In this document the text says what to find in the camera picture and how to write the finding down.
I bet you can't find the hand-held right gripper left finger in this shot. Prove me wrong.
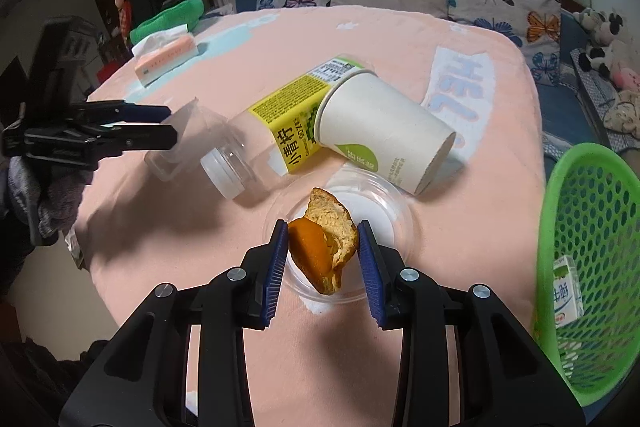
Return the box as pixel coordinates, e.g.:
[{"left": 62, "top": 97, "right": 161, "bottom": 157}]
[{"left": 59, "top": 219, "right": 291, "bottom": 427}]

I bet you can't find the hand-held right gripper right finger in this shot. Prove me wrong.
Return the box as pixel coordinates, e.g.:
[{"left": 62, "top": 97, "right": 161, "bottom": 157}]
[{"left": 356, "top": 220, "right": 586, "bottom": 427}]

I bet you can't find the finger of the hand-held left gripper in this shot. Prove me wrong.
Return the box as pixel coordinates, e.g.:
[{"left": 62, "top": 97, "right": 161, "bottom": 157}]
[
  {"left": 92, "top": 123, "right": 179, "bottom": 154},
  {"left": 70, "top": 101, "right": 171, "bottom": 124}
]

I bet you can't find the orange peel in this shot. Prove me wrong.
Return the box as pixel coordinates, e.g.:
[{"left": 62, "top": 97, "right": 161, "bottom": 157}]
[{"left": 289, "top": 187, "right": 361, "bottom": 297}]

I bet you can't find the clear plastic container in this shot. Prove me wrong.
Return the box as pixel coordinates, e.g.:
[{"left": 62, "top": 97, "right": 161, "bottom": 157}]
[{"left": 144, "top": 97, "right": 226, "bottom": 182}]

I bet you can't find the clear plastic dish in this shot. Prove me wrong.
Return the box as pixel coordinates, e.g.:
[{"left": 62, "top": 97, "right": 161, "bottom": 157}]
[{"left": 262, "top": 166, "right": 416, "bottom": 305}]

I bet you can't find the yellow label plastic bottle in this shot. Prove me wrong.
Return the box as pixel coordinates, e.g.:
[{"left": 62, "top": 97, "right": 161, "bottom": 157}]
[{"left": 200, "top": 53, "right": 376, "bottom": 200}]

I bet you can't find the white paper cup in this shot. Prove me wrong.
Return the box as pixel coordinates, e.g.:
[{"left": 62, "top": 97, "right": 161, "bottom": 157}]
[{"left": 316, "top": 69, "right": 457, "bottom": 196}]

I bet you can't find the green mesh basket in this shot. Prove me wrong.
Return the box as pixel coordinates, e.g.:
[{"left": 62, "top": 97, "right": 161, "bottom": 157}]
[{"left": 532, "top": 143, "right": 640, "bottom": 408}]

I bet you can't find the white blue milk carton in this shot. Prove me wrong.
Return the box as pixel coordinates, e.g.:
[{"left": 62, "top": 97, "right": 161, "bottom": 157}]
[{"left": 550, "top": 255, "right": 586, "bottom": 328}]

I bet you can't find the pink tissue pack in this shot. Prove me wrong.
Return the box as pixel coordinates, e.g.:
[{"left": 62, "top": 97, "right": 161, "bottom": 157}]
[{"left": 131, "top": 24, "right": 197, "bottom": 88}]

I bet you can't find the pink printed blanket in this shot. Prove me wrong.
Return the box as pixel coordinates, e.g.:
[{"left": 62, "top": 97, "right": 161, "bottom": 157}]
[{"left": 62, "top": 4, "right": 548, "bottom": 427}]

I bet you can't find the patterned cream cloth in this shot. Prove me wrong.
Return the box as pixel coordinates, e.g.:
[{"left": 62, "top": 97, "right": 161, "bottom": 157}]
[{"left": 602, "top": 89, "right": 640, "bottom": 132}]

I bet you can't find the large butterfly print cushion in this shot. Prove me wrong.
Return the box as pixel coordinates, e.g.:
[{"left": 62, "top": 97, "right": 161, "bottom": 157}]
[{"left": 447, "top": 0, "right": 563, "bottom": 88}]

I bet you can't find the pink plush toy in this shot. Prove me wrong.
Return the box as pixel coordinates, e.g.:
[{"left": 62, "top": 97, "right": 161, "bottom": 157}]
[{"left": 612, "top": 62, "right": 640, "bottom": 90}]

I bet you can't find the grey white plush toy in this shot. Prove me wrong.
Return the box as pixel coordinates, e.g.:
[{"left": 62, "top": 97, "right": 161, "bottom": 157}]
[{"left": 572, "top": 7, "right": 608, "bottom": 48}]

